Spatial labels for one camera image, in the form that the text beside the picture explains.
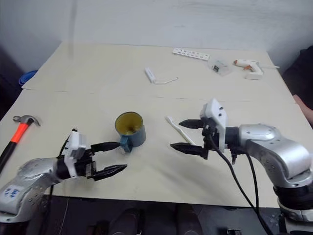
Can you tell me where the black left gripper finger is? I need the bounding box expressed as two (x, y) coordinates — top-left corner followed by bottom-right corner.
(94, 163), (128, 182)
(91, 141), (120, 154)

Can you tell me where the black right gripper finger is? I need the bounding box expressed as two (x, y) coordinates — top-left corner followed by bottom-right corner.
(170, 142), (205, 157)
(179, 118), (203, 129)

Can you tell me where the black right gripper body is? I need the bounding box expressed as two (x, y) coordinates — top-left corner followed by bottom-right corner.
(199, 117), (221, 160)

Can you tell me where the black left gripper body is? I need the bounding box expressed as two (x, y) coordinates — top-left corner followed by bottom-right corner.
(74, 144), (98, 182)

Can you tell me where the white toothbrush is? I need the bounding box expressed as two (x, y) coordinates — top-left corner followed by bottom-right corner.
(165, 116), (196, 145)

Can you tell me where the blue mug yellow inside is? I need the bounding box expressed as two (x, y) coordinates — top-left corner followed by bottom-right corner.
(114, 112), (147, 155)

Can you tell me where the clear plastic bag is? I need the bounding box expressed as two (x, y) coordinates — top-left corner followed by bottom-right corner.
(207, 58), (235, 77)

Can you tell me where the white power strip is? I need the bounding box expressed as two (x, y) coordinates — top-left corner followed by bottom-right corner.
(172, 47), (211, 61)

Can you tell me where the white glue gun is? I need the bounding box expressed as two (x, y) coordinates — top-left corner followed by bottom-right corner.
(232, 59), (281, 80)

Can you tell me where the blue round container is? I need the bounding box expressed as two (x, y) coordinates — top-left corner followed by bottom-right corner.
(19, 70), (39, 86)

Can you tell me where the person in dark clothes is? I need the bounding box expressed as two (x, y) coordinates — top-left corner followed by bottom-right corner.
(282, 45), (313, 98)

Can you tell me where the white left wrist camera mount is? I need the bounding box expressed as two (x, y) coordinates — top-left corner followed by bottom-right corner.
(64, 129), (88, 178)

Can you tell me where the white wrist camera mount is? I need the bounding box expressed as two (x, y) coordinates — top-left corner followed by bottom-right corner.
(64, 129), (88, 178)
(200, 98), (229, 150)

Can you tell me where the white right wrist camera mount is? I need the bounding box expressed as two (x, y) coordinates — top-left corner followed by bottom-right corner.
(200, 98), (229, 150)

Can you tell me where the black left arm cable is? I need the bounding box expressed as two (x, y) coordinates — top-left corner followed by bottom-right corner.
(48, 136), (72, 198)

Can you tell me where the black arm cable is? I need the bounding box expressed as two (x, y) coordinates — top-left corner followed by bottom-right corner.
(48, 136), (72, 198)
(207, 127), (276, 235)

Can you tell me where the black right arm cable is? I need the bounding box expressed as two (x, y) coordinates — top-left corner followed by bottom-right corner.
(207, 127), (276, 235)

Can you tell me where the white adapter with short cable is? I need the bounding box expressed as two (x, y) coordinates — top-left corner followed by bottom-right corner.
(144, 68), (179, 86)

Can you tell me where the hammer with orange black handle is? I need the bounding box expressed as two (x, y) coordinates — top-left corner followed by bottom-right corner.
(0, 115), (42, 176)

